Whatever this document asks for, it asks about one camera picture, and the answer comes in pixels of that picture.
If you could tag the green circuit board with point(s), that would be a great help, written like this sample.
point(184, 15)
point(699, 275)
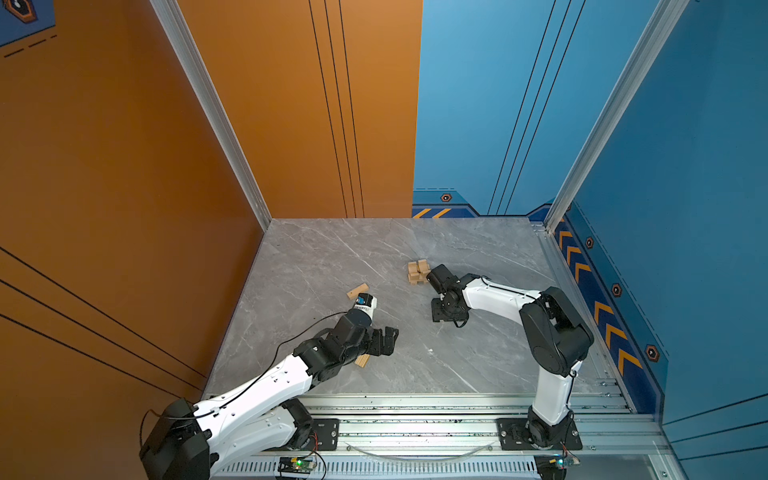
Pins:
point(296, 467)
point(556, 467)

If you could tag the aluminium rail frame front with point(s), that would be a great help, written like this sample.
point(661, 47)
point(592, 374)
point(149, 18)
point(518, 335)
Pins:
point(419, 435)

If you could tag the left green circuit board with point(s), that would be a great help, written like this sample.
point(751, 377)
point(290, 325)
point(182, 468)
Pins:
point(296, 467)

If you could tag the right aluminium corner post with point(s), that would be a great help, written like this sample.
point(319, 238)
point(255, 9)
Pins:
point(652, 40)

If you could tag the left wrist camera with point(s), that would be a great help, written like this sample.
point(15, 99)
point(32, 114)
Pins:
point(366, 303)

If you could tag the aluminium corner post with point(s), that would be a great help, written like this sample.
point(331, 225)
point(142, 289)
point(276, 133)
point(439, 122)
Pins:
point(652, 40)
point(177, 31)

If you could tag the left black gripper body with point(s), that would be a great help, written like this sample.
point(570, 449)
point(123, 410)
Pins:
point(373, 342)

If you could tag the right green circuit board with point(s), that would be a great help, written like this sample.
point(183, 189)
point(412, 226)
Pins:
point(556, 467)

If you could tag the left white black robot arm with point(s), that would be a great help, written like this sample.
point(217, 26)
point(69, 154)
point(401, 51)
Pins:
point(198, 441)

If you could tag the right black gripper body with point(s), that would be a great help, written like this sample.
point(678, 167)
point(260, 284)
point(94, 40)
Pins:
point(442, 312)

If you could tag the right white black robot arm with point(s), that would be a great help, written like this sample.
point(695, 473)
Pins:
point(558, 338)

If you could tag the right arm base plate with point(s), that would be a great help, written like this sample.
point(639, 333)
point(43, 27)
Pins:
point(523, 434)

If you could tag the left aluminium corner post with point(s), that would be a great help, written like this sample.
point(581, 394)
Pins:
point(177, 31)

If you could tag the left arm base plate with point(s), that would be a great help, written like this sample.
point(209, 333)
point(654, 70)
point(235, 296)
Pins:
point(320, 434)

